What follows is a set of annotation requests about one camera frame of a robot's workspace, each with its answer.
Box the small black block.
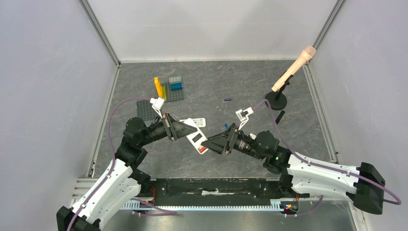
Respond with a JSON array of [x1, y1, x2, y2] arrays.
[[275, 110, 285, 124]]

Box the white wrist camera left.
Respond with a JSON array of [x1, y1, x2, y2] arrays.
[[150, 97, 165, 118]]

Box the grey brick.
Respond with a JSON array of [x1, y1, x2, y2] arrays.
[[169, 76, 182, 84]]

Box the aluminium frame rail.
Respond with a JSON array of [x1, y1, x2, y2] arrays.
[[79, 0, 121, 178]]

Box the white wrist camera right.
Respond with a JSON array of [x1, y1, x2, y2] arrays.
[[235, 107, 254, 130]]

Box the grey baseplate with bricks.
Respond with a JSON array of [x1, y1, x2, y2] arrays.
[[161, 83, 185, 102]]

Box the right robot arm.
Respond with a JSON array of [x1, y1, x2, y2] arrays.
[[201, 125, 385, 215]]

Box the white remote with buttons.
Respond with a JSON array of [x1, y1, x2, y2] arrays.
[[185, 118, 206, 128]]

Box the black microphone stand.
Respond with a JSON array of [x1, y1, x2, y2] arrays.
[[265, 76, 292, 111]]

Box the white remote control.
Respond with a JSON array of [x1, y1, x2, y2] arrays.
[[181, 119, 208, 154]]

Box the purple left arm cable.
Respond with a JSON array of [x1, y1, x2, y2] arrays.
[[65, 96, 178, 231]]

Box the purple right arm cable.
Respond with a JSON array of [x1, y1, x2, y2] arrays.
[[253, 99, 402, 218]]

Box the dark grey brick baseplate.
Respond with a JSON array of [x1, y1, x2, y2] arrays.
[[136, 100, 158, 121]]

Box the white cable duct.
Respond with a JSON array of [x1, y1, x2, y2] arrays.
[[120, 200, 285, 212]]

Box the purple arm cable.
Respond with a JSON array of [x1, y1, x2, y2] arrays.
[[65, 96, 178, 231], [253, 99, 402, 218]]

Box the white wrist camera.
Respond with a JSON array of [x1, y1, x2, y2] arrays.
[[235, 107, 254, 130], [150, 97, 165, 118]]

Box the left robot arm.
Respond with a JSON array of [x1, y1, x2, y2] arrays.
[[56, 113, 199, 231]]

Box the blue brick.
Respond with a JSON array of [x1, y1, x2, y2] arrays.
[[170, 82, 183, 91]]

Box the green brick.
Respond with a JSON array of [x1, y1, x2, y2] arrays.
[[161, 85, 167, 101]]

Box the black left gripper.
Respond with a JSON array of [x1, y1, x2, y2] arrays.
[[139, 112, 197, 146]]

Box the yellow brick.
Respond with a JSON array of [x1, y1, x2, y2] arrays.
[[154, 77, 163, 98]]

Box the pink toy microphone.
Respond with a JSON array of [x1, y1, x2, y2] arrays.
[[271, 46, 317, 92]]

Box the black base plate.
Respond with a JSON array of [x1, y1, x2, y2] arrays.
[[137, 178, 310, 206]]

